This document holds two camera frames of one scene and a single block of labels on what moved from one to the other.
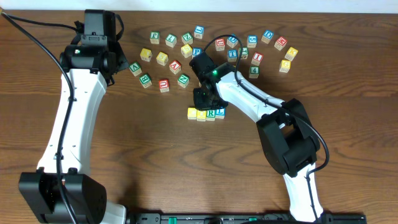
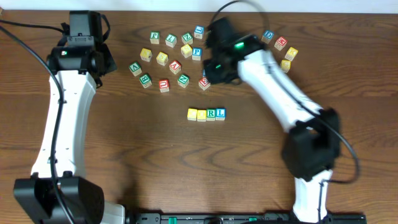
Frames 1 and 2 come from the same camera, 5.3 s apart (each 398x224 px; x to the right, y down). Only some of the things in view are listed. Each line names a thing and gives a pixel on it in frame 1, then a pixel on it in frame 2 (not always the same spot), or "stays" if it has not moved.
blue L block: (220, 113) stays
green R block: (210, 115) stays
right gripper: (206, 101) -> (212, 72)
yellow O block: (201, 116) stays
